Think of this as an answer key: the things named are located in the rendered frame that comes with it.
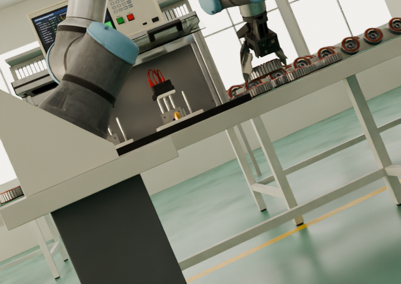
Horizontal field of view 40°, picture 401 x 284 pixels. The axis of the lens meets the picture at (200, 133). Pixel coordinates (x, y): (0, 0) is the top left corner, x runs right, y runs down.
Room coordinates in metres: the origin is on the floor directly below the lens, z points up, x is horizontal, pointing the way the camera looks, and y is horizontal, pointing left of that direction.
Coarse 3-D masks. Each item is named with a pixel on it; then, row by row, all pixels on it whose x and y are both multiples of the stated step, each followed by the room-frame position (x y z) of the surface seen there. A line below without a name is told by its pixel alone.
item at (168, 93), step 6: (156, 84) 1.89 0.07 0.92; (162, 84) 1.89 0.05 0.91; (168, 84) 1.89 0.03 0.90; (156, 90) 1.89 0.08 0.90; (162, 90) 1.89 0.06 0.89; (168, 90) 1.89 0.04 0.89; (174, 90) 1.87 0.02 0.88; (156, 96) 1.88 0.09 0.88; (162, 96) 1.86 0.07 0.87; (168, 96) 1.99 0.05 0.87; (162, 108) 1.98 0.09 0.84; (168, 108) 1.98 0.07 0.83; (174, 108) 1.99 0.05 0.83
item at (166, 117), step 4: (176, 108) 1.97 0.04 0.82; (180, 108) 1.97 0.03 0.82; (168, 112) 1.96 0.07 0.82; (172, 112) 1.96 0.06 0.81; (180, 112) 1.97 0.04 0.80; (160, 116) 1.99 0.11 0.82; (164, 116) 1.96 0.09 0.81; (168, 116) 1.96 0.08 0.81; (172, 116) 1.96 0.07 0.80; (164, 120) 1.96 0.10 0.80; (168, 120) 1.96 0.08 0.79; (172, 120) 1.96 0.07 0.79; (164, 124) 1.96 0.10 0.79
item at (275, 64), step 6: (270, 60) 1.64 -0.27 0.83; (276, 60) 1.65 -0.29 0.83; (258, 66) 1.63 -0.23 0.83; (264, 66) 1.63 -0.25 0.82; (270, 66) 1.63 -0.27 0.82; (276, 66) 1.64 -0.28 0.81; (282, 66) 1.66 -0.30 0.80; (252, 72) 1.65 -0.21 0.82; (258, 72) 1.64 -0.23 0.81; (264, 72) 1.63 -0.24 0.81; (270, 72) 1.64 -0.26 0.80; (252, 78) 1.66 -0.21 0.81; (258, 78) 1.65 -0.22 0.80
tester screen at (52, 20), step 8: (64, 8) 1.94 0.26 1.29; (48, 16) 1.93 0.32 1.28; (56, 16) 1.94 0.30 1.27; (64, 16) 1.94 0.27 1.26; (40, 24) 1.93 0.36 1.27; (48, 24) 1.93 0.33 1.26; (56, 24) 1.94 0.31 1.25; (40, 32) 1.93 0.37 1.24; (48, 32) 1.93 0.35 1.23; (56, 32) 1.93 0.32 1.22; (48, 40) 1.93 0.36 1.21; (48, 48) 1.93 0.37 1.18
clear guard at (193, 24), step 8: (192, 16) 1.77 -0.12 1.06; (184, 24) 1.74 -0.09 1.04; (192, 24) 1.74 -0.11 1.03; (200, 24) 1.73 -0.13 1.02; (160, 32) 1.74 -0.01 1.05; (168, 32) 1.73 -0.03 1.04; (176, 32) 1.72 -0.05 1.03; (184, 32) 1.71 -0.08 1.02; (192, 32) 1.71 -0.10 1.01; (136, 40) 1.73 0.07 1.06; (144, 40) 1.72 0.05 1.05; (160, 40) 1.71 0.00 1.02; (168, 40) 1.70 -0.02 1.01; (144, 48) 1.69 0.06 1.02; (152, 48) 1.69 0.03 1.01
